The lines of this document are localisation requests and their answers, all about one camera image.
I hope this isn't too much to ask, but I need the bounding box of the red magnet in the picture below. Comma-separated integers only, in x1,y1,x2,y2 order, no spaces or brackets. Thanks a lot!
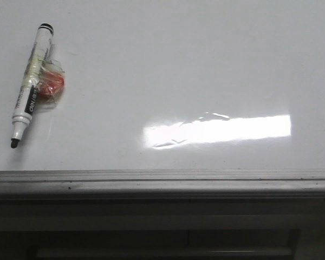
37,60,65,109

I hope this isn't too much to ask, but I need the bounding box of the black white whiteboard marker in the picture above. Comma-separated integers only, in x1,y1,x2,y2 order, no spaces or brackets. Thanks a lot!
11,23,54,148

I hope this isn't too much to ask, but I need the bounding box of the white whiteboard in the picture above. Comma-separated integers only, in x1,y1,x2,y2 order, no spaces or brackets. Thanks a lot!
0,1,325,171

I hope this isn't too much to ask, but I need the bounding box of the dark cabinet below whiteboard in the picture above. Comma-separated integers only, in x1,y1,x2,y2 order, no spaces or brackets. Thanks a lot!
0,199,325,259

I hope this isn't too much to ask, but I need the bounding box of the grey aluminium whiteboard frame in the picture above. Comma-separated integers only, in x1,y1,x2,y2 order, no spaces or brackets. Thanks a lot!
0,169,325,200

